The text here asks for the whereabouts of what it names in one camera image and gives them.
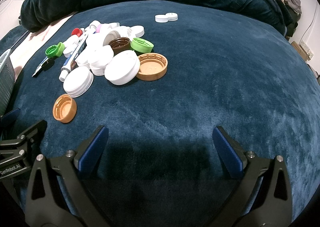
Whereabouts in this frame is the tan cap small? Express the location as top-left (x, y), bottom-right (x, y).
top-left (53, 94), bottom-right (77, 124)

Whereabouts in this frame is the white ribbed lid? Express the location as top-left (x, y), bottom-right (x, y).
top-left (63, 66), bottom-right (94, 97)

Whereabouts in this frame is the white blue ointment tube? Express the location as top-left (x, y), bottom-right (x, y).
top-left (59, 32), bottom-right (89, 82)

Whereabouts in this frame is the large white lid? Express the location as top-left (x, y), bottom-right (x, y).
top-left (105, 50), bottom-right (140, 85)

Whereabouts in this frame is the tan cap large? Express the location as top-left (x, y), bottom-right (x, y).
top-left (136, 53), bottom-right (168, 81)

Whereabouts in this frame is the blue mesh basket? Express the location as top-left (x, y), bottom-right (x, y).
top-left (0, 49), bottom-right (15, 115)

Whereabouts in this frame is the black cap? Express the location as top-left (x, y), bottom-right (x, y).
top-left (41, 58), bottom-right (55, 71)

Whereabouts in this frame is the pink bed sheet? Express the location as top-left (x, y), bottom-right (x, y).
top-left (10, 12), bottom-right (76, 81)

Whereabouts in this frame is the green flip cap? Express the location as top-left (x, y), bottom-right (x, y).
top-left (45, 42), bottom-right (65, 58)

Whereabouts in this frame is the red cap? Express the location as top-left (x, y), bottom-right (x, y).
top-left (71, 28), bottom-right (83, 37)

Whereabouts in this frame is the brown cap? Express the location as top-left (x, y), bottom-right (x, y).
top-left (109, 37), bottom-right (131, 55)

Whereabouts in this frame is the light green cap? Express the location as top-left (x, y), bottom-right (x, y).
top-left (131, 38), bottom-right (154, 53)

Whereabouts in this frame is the white cap pair left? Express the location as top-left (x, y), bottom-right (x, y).
top-left (155, 14), bottom-right (168, 23)

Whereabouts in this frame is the white cap pair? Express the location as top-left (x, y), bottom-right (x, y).
top-left (155, 14), bottom-right (168, 23)
top-left (165, 12), bottom-right (178, 21)

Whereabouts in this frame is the white cap pair right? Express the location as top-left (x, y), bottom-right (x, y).
top-left (165, 12), bottom-right (178, 21)

